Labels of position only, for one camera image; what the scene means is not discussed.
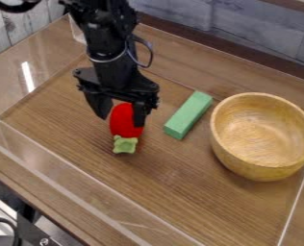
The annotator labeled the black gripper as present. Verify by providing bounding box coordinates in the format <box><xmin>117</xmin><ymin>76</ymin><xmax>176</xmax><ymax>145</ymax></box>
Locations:
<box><xmin>72</xmin><ymin>52</ymin><xmax>159</xmax><ymax>127</ymax></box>

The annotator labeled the red felt strawberry toy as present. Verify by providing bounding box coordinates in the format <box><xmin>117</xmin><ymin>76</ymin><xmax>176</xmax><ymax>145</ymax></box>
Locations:
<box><xmin>109</xmin><ymin>103</ymin><xmax>144</xmax><ymax>154</ymax></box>

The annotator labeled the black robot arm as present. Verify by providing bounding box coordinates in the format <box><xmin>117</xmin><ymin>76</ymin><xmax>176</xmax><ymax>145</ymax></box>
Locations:
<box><xmin>58</xmin><ymin>0</ymin><xmax>159</xmax><ymax>127</ymax></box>

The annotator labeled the green rectangular block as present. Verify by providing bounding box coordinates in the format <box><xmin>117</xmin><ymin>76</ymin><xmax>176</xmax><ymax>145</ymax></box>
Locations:
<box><xmin>163</xmin><ymin>91</ymin><xmax>212</xmax><ymax>139</ymax></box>

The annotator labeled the light wooden bowl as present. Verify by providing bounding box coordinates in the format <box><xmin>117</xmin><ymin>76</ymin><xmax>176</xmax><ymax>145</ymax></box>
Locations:
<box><xmin>209</xmin><ymin>92</ymin><xmax>304</xmax><ymax>182</ymax></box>

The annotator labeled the black equipment bottom left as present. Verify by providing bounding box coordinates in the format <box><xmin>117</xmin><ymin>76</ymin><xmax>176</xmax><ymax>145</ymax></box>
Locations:
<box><xmin>0</xmin><ymin>214</ymin><xmax>61</xmax><ymax>246</ymax></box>

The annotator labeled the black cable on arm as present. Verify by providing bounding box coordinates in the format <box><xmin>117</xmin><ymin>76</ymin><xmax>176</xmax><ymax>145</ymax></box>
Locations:
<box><xmin>125</xmin><ymin>34</ymin><xmax>153</xmax><ymax>69</ymax></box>

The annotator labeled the clear acrylic tray enclosure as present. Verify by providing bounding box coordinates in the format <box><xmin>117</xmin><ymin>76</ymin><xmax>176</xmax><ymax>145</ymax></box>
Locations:
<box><xmin>0</xmin><ymin>17</ymin><xmax>304</xmax><ymax>246</ymax></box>

